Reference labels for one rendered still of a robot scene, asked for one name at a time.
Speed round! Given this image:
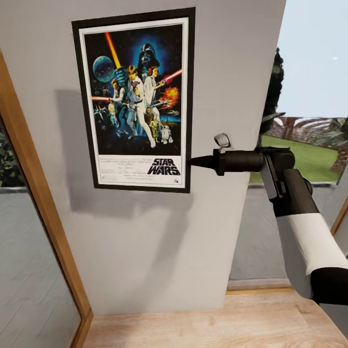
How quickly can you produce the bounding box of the poster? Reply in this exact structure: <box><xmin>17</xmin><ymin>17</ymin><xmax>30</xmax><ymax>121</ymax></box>
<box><xmin>72</xmin><ymin>7</ymin><xmax>196</xmax><ymax>193</ymax></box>

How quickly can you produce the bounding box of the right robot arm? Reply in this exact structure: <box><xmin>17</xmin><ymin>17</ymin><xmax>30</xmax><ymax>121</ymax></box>
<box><xmin>188</xmin><ymin>133</ymin><xmax>348</xmax><ymax>336</ymax></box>

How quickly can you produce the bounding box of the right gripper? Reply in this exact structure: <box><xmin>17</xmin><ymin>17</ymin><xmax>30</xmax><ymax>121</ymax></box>
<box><xmin>188</xmin><ymin>149</ymin><xmax>247</xmax><ymax>176</ymax></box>

